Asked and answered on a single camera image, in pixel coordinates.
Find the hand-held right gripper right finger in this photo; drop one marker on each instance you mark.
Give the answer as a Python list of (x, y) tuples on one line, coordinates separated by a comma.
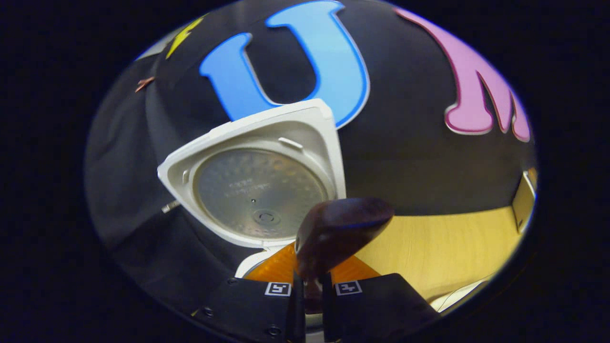
[(329, 309)]

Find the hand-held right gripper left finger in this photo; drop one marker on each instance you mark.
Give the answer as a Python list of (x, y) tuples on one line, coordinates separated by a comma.
[(296, 314)]

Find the brown wooden spoon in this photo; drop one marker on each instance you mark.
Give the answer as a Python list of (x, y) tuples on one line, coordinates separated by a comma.
[(338, 228)]

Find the white rice cooker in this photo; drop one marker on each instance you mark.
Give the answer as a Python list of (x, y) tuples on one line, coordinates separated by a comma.
[(257, 190)]

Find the black backdrop cloth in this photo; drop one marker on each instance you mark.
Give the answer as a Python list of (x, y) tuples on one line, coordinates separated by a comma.
[(410, 166)]

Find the silver metal clip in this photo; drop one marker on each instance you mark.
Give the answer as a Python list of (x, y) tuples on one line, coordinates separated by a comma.
[(170, 206)]

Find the white toaster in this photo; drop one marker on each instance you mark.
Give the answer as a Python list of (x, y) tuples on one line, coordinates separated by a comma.
[(524, 205)]

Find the copper metal clip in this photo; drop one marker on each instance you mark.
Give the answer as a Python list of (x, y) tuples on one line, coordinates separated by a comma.
[(144, 83)]

